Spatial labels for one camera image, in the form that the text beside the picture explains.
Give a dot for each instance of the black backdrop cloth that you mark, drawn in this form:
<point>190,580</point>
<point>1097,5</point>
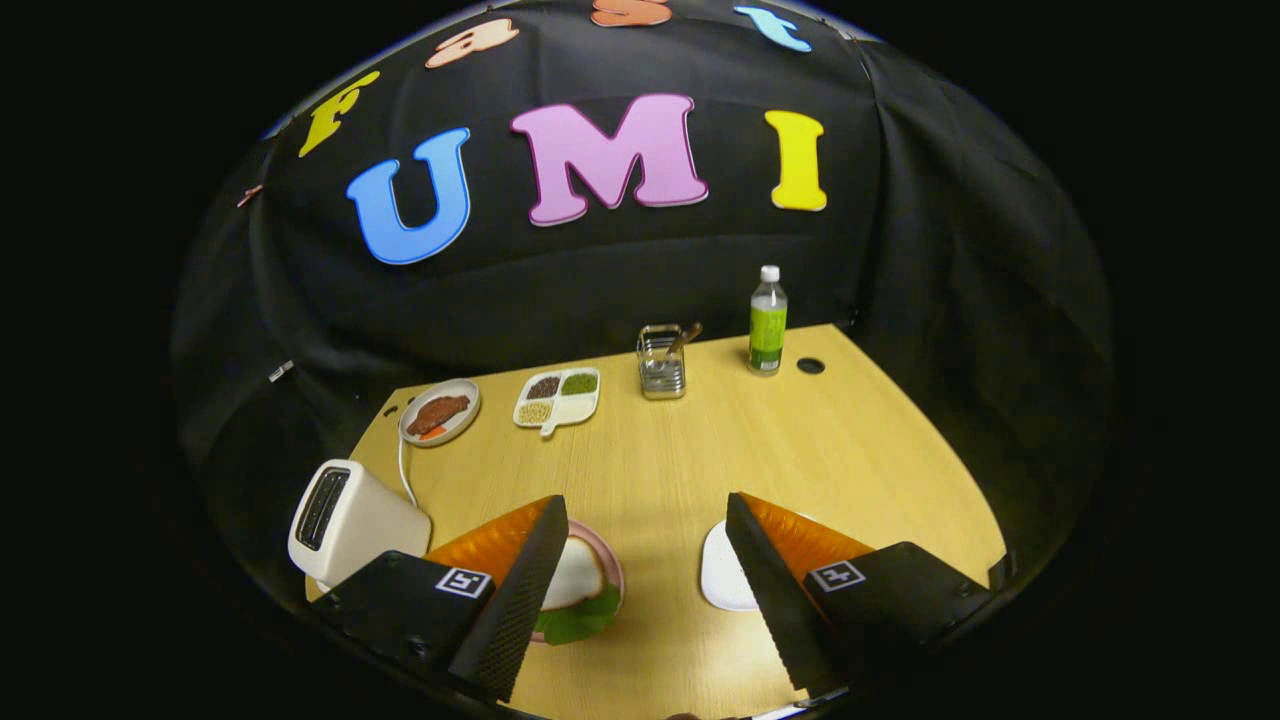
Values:
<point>900,300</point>

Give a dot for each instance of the green lettuce leaf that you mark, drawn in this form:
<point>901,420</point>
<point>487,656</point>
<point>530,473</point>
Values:
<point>580,622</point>

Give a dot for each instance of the white toaster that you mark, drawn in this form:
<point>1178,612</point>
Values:
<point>370,525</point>

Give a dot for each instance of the orange carrot piece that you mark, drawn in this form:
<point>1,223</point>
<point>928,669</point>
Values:
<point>432,433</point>

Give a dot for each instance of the white divided dish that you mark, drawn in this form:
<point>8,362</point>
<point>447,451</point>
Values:
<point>578,408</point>

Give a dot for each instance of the toasted bread slice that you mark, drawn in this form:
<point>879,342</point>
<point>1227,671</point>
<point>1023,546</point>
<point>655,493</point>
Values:
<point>575,575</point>

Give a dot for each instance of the white square plate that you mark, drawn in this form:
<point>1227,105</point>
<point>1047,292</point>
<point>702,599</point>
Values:
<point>725,570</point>

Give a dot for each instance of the white clip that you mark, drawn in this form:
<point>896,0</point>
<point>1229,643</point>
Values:
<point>281,371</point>

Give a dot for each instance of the wooden clip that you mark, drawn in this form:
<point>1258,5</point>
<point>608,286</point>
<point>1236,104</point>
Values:
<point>250,195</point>

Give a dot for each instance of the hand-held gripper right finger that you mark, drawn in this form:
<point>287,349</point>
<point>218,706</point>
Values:
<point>775,600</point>

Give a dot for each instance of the green label bottle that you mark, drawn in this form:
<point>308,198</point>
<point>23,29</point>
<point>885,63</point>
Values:
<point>767,330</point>

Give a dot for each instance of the pile of dark beans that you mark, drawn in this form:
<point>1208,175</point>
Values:
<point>543,387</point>

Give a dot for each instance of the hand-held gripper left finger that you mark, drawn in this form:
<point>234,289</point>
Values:
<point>515,615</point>

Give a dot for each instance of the pile of green beans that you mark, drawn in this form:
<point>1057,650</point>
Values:
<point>579,384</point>

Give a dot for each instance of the round grey-rimmed plate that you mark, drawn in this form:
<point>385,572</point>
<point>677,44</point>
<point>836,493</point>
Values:
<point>462,425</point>

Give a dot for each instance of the pile of yellow beans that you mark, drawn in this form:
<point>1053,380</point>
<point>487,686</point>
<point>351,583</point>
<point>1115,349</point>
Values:
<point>535,412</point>

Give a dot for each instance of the pink round plate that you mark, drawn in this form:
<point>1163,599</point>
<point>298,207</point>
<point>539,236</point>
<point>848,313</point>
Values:
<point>612,565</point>

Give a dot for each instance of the brown steak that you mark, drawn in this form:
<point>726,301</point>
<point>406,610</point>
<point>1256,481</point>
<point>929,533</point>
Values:
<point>440,410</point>

